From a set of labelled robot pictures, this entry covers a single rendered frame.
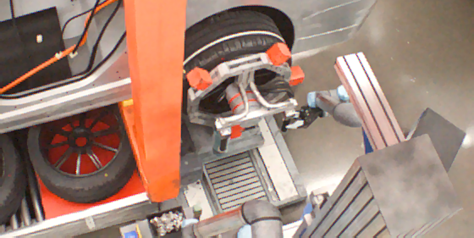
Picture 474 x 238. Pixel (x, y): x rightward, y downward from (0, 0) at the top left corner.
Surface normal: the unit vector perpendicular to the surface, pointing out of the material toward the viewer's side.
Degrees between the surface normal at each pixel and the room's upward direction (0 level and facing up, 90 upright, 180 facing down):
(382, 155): 0
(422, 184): 0
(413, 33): 0
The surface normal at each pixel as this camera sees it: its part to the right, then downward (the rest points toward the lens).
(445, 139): 0.09, -0.50
